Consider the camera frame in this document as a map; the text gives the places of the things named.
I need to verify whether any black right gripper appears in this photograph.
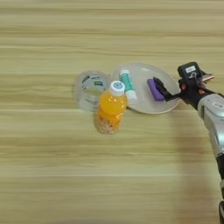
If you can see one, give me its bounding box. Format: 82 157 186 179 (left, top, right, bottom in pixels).
152 73 218 110

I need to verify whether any purple rectangular block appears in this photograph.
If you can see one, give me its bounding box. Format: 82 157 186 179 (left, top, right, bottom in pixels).
146 78 166 102

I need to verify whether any orange juice bottle white cap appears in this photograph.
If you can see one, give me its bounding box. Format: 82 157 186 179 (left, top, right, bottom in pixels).
94 80 129 136

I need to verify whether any beige round plate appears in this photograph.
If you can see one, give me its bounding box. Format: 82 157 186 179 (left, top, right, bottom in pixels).
109 61 182 116

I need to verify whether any green white glue stick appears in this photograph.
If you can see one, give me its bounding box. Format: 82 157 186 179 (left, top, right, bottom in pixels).
119 69 138 102

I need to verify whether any clear tape roll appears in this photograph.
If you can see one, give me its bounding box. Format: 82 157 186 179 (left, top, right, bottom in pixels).
73 70 112 114

